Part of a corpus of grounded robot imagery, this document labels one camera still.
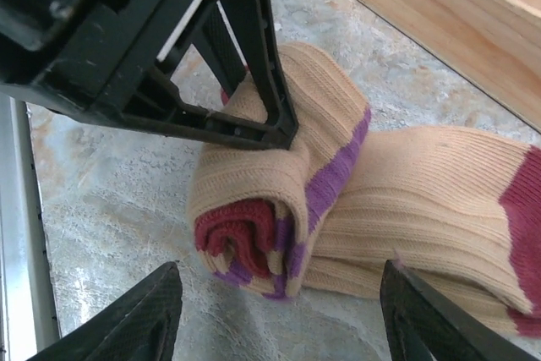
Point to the beige sock with red toe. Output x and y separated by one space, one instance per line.
401 209

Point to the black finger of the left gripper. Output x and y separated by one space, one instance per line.
226 52
258 39

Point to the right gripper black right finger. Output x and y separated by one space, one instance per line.
422 323

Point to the wooden compartment tray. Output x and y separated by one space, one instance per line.
465 10

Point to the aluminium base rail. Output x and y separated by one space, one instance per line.
21 230

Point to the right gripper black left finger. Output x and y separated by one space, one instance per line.
135 323

